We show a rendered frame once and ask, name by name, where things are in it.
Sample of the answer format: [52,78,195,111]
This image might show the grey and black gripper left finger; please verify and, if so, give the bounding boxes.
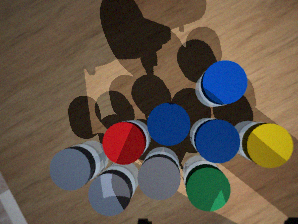
[138,219,152,224]

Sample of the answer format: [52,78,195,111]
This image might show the red bottle cap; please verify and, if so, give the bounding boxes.
[102,120,151,165]

